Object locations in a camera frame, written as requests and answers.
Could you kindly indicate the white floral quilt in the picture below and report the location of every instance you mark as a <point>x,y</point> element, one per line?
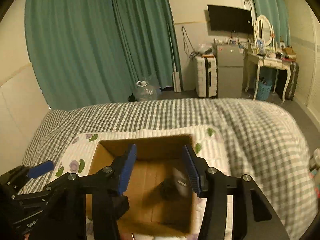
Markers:
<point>82,152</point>

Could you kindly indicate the black wall television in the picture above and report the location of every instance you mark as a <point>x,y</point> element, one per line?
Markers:
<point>230,19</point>

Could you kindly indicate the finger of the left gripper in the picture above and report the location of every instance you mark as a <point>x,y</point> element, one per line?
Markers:
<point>41,169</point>

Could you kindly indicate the black power adapter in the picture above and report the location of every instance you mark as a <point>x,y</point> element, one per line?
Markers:
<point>173,188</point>

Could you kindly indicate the brown cardboard box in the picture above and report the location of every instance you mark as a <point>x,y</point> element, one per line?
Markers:
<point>156,156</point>

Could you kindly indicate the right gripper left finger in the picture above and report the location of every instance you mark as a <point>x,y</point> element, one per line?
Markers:
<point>106,187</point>

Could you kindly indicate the white oval mirror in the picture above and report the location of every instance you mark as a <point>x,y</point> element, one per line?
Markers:
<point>263,30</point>

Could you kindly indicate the grey checked bedspread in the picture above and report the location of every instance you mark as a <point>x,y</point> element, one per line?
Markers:
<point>241,137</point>

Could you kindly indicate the clear water jug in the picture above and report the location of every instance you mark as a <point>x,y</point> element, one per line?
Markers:
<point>145,91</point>

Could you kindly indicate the white dressing table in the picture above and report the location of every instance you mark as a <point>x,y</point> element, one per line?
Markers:
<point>271,63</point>

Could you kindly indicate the silver mini fridge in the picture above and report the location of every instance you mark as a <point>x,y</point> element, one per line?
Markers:
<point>230,70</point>

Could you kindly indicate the green curtain right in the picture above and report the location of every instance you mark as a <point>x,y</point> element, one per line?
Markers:
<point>276,12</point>

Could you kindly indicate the blue waste basket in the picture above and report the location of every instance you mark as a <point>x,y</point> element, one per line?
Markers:
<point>264,88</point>

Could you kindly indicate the green curtain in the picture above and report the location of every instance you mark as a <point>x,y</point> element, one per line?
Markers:
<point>87,52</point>
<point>276,12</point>

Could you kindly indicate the white suitcase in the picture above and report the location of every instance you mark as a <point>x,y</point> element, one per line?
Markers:
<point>206,76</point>

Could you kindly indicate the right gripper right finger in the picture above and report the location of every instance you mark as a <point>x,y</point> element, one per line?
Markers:
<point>253,215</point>

